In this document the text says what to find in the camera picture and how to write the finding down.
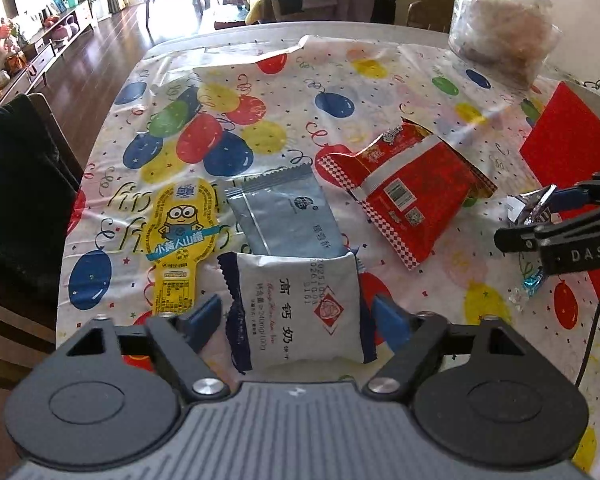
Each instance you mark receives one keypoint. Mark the balloon print tablecloth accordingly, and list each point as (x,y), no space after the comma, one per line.
(330,95)

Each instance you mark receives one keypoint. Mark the red cardboard box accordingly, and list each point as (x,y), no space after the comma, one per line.
(565,145)

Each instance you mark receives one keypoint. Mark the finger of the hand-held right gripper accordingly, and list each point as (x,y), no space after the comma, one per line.
(587,190)
(570,247)

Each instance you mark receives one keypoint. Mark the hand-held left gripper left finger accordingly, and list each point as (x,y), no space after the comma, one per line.
(205,320)

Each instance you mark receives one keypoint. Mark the clear bag of bread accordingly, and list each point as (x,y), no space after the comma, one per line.
(505,30)

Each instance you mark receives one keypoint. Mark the grey blue snack packet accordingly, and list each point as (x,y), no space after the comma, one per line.
(290,215)

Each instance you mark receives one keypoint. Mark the red snack packet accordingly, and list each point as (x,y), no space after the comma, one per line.
(420,195)

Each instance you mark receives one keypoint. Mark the white snack packet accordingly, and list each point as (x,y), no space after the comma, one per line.
(300,315)

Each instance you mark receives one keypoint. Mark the black chair with cloth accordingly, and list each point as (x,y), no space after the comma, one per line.
(20,200)

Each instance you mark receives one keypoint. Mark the yellow cartoon snack packet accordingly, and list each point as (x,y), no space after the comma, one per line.
(180,240)

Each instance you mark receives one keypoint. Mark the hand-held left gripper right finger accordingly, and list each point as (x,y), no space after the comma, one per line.
(390,322)

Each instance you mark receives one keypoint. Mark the wooden television cabinet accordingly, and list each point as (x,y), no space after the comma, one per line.
(45,50)

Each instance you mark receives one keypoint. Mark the blue wrapped candy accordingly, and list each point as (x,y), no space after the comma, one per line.
(530,285)

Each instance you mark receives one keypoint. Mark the wooden chair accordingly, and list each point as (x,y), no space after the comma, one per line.
(427,16)

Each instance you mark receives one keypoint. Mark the dark shiny snack packet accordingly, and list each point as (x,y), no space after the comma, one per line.
(530,207)

